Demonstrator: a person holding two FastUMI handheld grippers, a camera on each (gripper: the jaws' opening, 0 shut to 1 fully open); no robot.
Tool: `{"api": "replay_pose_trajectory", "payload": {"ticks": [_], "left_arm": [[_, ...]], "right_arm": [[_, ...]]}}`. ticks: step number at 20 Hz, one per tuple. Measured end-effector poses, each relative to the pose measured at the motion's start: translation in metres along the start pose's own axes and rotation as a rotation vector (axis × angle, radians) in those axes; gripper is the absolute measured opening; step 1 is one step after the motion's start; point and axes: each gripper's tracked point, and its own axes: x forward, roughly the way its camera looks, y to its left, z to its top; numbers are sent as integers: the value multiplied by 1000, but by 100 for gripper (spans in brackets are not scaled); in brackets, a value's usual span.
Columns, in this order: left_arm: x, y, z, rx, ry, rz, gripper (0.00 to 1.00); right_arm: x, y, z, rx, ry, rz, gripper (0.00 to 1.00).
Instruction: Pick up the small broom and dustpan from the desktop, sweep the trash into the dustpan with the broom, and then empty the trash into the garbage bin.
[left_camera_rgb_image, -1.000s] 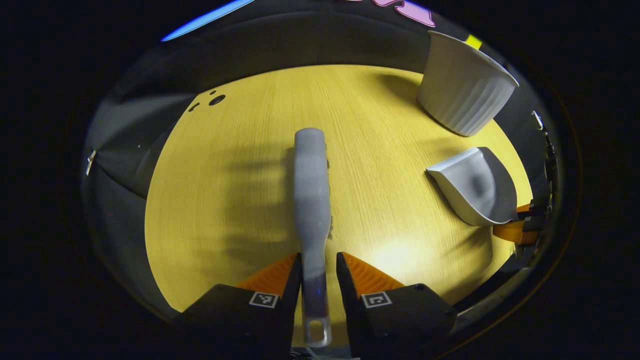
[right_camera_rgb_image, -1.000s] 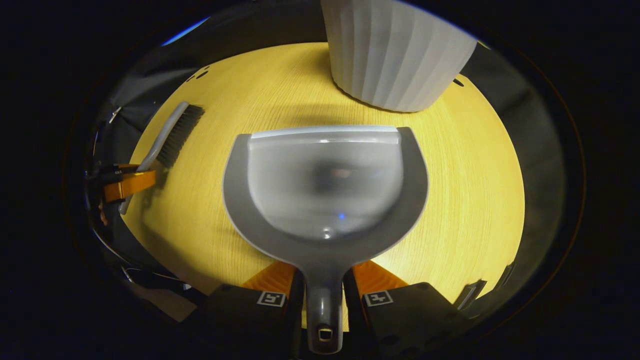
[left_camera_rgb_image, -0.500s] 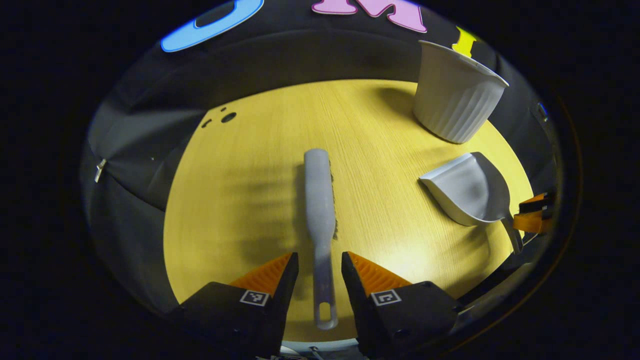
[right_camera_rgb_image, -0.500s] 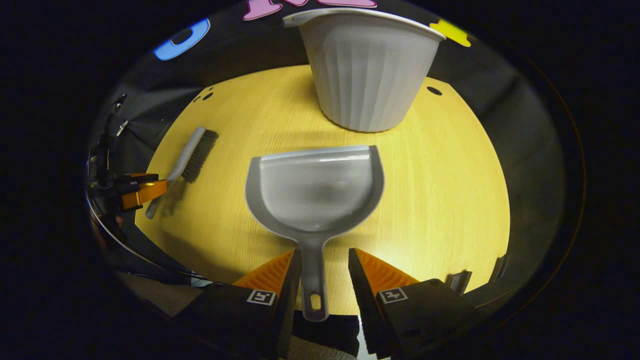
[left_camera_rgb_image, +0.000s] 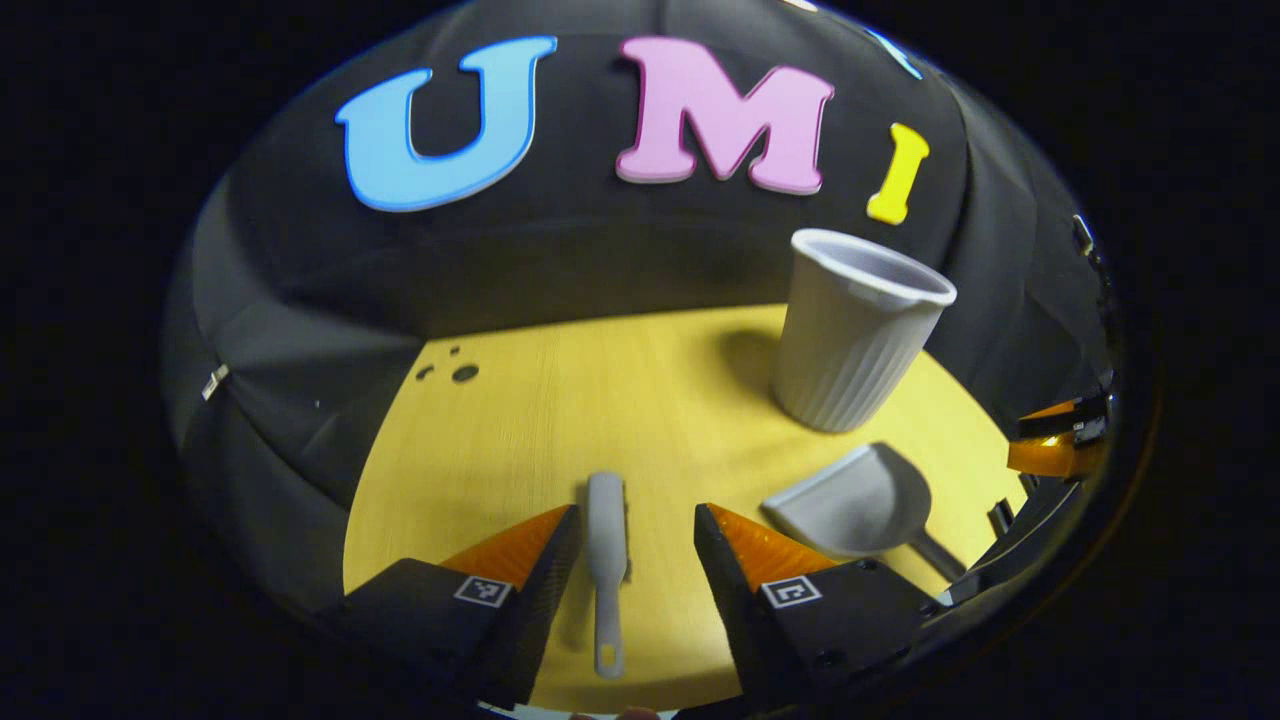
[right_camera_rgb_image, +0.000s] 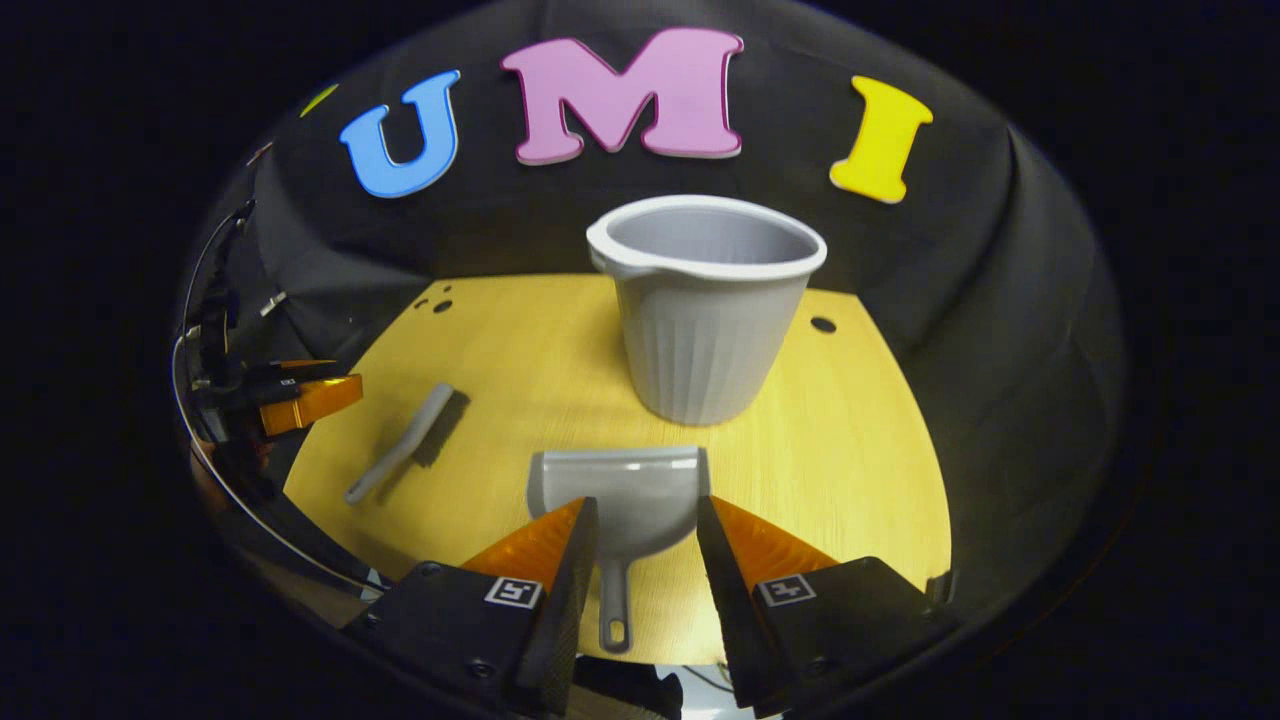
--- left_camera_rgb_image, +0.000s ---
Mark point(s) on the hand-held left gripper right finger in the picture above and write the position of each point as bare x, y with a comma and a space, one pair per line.
740, 600

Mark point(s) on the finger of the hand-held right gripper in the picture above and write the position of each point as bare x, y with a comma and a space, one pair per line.
1060, 420
1045, 458

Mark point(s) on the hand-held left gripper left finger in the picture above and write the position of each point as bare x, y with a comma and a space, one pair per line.
535, 600

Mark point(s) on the small grey broom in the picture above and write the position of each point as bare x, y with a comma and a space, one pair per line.
606, 540

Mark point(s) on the grey dustpan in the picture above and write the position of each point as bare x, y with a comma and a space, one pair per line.
850, 505

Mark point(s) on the white ribbed garbage bin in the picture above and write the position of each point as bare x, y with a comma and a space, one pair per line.
850, 340

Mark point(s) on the yellow wooden desktop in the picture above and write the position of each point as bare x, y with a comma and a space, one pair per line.
620, 390

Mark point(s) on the black mounted device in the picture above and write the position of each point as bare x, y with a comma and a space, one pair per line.
1084, 236

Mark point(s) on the white backdrop clip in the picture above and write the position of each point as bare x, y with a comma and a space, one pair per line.
214, 381

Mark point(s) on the black desk edge bracket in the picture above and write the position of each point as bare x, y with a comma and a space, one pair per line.
1001, 517

